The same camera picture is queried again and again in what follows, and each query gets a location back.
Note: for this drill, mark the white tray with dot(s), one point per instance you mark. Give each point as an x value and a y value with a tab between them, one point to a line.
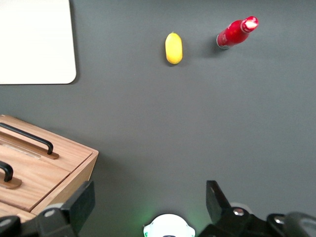
34	40

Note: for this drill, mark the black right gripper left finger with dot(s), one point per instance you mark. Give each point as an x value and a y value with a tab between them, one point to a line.
78	206

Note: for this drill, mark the yellow lemon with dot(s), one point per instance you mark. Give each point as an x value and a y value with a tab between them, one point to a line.
174	48

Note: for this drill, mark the white round green-lit device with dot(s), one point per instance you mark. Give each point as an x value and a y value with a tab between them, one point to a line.
169	225

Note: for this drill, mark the wooden drawer box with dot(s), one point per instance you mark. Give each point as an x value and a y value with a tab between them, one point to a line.
47	170

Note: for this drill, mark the red coke bottle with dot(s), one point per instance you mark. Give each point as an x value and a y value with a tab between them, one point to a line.
234	32

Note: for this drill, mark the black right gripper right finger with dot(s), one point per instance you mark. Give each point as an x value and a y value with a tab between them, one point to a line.
217	202

